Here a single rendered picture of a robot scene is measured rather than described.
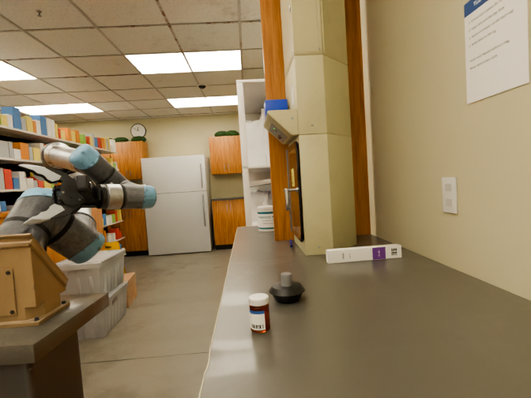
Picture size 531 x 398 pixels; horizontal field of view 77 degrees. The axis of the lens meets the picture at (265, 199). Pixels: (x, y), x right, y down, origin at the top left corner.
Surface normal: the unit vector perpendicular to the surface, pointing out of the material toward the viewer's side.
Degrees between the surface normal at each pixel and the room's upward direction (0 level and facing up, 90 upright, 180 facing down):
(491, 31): 90
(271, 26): 90
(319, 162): 90
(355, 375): 0
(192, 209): 90
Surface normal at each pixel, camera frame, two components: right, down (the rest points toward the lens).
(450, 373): -0.07, -1.00
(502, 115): -1.00, 0.07
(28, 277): 0.03, 0.05
